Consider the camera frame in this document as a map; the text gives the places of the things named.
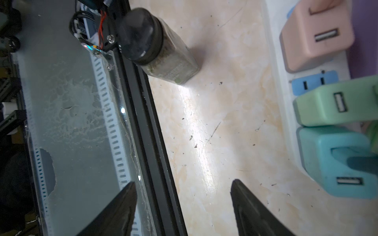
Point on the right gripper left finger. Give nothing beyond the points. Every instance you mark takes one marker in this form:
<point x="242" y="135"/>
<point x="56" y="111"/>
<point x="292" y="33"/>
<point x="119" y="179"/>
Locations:
<point x="117" y="217"/>

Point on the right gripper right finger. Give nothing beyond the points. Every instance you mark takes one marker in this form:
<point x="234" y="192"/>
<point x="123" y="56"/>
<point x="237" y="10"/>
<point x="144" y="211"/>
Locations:
<point x="252" y="217"/>

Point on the teal green charger plug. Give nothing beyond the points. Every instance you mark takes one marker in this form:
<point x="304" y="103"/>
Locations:
<point x="340" y="161"/>

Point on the small green charger plug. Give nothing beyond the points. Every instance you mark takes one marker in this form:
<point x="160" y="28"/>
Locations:
<point x="354" y="100"/>

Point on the pink charger plug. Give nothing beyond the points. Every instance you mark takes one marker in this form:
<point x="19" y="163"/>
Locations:
<point x="315" y="33"/>

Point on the white blue power strip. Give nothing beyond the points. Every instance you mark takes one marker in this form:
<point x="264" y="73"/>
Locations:
<point x="290" y="86"/>

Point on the purple power strip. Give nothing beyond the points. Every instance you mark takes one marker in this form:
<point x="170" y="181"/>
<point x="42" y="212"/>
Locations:
<point x="363" y="54"/>

